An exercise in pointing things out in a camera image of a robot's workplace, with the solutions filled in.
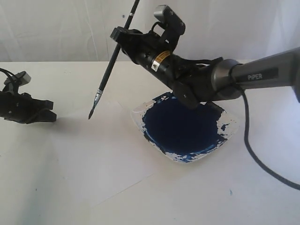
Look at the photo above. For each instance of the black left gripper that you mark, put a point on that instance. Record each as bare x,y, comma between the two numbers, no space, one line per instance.
22,108

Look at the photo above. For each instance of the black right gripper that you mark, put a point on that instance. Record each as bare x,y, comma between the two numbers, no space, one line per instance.
149,50

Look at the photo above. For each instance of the black paintbrush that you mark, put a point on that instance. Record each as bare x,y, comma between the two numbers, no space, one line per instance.
112,62

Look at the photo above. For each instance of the white paper sheet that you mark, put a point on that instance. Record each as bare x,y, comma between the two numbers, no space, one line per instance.
102,156

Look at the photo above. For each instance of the white square paint dish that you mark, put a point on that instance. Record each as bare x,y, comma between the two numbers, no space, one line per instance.
181,134

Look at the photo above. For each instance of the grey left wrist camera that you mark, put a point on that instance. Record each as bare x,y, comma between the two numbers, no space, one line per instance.
22,78

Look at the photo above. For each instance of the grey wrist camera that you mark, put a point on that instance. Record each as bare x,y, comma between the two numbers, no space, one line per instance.
22,78
169,20

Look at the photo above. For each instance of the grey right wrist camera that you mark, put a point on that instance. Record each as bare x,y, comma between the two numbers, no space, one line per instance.
169,20

